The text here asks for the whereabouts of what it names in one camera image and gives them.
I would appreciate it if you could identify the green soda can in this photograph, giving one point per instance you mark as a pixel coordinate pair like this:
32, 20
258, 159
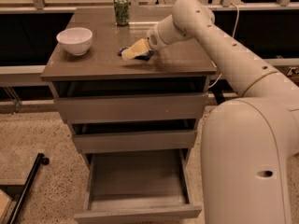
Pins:
121, 9

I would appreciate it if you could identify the grey top drawer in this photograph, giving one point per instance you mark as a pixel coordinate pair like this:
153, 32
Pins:
131, 108

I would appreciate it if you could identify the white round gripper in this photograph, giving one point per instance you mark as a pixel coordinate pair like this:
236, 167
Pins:
152, 40

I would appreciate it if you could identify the black metal bar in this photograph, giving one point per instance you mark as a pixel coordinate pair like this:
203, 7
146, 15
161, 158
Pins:
41, 159

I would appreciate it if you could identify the white ceramic bowl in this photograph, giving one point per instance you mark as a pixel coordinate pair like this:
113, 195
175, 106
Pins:
75, 41

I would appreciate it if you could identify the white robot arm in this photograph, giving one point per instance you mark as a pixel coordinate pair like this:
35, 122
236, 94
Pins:
245, 142

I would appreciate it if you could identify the grey drawer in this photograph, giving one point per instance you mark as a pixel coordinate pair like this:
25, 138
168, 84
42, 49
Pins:
137, 186
131, 108
139, 141

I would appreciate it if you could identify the blue rxbar blueberry wrapper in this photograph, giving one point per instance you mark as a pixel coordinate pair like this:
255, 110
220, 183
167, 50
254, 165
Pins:
143, 57

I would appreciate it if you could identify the grey middle drawer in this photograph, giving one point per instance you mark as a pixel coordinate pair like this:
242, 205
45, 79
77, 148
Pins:
139, 141

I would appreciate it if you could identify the grey drawer cabinet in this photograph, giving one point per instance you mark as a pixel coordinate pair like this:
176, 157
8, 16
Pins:
181, 68

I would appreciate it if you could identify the black table leg bracket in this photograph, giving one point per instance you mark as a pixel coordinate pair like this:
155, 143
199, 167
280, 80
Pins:
218, 95

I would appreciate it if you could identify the grey bottom drawer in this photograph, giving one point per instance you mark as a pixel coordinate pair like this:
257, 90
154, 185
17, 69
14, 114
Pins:
137, 186

